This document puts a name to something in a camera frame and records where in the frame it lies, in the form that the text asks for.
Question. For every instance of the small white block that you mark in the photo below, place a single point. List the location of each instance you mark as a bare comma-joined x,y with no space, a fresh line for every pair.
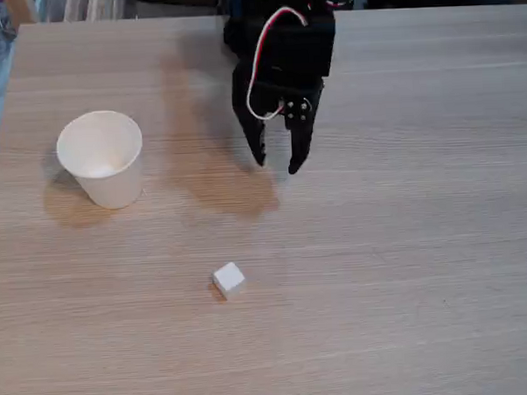
228,278

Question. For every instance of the pale striped curtain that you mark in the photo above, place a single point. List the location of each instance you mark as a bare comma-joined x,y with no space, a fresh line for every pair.
89,6

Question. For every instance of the white paper cup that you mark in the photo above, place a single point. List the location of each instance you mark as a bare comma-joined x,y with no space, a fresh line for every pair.
104,156

